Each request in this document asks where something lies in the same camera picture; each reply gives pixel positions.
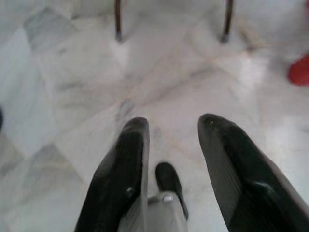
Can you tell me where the red plastic stool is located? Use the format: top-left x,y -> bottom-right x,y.
287,54 -> 309,87

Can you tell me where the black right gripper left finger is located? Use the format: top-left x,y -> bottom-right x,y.
74,117 -> 151,232

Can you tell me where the orange marble folding table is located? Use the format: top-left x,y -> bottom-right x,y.
113,0 -> 234,44

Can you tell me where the grey robot leg black foot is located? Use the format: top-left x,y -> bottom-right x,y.
147,162 -> 189,232

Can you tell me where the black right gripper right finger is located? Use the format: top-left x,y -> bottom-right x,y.
197,113 -> 309,232

